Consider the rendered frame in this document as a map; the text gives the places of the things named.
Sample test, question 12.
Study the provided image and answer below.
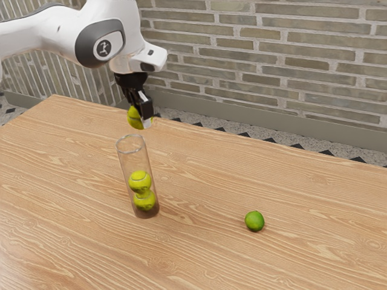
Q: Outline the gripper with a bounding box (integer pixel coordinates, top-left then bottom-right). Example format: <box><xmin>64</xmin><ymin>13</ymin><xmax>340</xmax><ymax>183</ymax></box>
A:
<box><xmin>113</xmin><ymin>71</ymin><xmax>154</xmax><ymax>129</ymax></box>

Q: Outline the clear plastic ball tube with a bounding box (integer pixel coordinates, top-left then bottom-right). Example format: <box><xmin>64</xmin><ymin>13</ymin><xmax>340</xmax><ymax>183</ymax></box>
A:
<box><xmin>115</xmin><ymin>134</ymin><xmax>160</xmax><ymax>220</ymax></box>

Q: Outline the yellow-green tennis ball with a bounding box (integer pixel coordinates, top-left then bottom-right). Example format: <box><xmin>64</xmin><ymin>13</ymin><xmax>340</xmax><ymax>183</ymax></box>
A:
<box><xmin>133</xmin><ymin>190</ymin><xmax>157</xmax><ymax>212</ymax></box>
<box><xmin>128</xmin><ymin>170</ymin><xmax>152</xmax><ymax>195</ymax></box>
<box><xmin>126</xmin><ymin>105</ymin><xmax>145</xmax><ymax>131</ymax></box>

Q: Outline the green lime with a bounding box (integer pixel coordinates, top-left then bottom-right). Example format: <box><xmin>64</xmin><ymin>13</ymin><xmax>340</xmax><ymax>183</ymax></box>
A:
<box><xmin>244</xmin><ymin>210</ymin><xmax>265</xmax><ymax>233</ymax></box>

